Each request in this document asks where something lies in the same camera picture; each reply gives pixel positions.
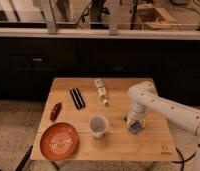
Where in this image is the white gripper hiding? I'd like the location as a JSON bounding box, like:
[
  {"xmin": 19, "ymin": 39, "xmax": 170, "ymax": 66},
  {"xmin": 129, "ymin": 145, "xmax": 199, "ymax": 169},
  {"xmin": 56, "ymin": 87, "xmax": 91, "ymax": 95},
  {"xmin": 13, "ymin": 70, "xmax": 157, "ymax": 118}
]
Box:
[{"xmin": 126, "ymin": 111, "xmax": 147, "ymax": 126}]

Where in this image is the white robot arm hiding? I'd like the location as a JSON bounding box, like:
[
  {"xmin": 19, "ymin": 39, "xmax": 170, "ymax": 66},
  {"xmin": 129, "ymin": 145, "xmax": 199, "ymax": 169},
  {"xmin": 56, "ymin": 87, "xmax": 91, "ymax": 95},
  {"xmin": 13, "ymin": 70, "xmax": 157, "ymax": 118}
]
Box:
[{"xmin": 126, "ymin": 81, "xmax": 200, "ymax": 171}]

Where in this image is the translucent plastic cup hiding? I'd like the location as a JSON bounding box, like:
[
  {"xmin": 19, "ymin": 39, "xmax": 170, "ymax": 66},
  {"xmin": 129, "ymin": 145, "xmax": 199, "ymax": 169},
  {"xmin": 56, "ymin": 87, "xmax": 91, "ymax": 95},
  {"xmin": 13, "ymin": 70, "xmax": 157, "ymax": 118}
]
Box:
[{"xmin": 89, "ymin": 116, "xmax": 109, "ymax": 138}]

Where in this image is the black rectangular bar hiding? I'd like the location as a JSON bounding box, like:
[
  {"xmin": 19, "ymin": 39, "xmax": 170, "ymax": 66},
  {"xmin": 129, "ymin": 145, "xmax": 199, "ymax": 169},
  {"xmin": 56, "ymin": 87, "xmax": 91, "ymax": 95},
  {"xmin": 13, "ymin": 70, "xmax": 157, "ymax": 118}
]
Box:
[{"xmin": 70, "ymin": 88, "xmax": 85, "ymax": 109}]

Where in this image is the dark red sausage toy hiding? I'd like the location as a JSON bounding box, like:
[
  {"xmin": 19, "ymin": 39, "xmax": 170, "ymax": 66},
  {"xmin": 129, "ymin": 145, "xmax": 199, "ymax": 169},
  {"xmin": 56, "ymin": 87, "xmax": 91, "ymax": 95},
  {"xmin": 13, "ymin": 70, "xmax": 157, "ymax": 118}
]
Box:
[{"xmin": 50, "ymin": 103, "xmax": 62, "ymax": 121}]

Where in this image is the orange patterned bowl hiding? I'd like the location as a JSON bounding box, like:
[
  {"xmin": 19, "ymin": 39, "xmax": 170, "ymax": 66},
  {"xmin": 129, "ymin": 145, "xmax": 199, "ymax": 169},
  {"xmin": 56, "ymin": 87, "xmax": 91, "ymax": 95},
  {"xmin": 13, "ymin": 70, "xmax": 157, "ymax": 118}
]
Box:
[{"xmin": 40, "ymin": 122, "xmax": 79, "ymax": 161}]

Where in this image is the black table leg bar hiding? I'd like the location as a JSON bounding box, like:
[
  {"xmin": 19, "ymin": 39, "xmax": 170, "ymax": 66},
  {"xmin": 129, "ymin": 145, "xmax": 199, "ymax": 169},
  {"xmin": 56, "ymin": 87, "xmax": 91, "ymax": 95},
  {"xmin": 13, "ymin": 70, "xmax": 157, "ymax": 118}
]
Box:
[{"xmin": 15, "ymin": 145, "xmax": 33, "ymax": 171}]

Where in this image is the black cable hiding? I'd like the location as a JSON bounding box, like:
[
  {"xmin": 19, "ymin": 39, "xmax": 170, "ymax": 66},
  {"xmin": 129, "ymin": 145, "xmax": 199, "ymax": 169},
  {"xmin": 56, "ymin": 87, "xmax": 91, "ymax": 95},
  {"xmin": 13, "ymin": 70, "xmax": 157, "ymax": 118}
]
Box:
[{"xmin": 172, "ymin": 148, "xmax": 197, "ymax": 171}]

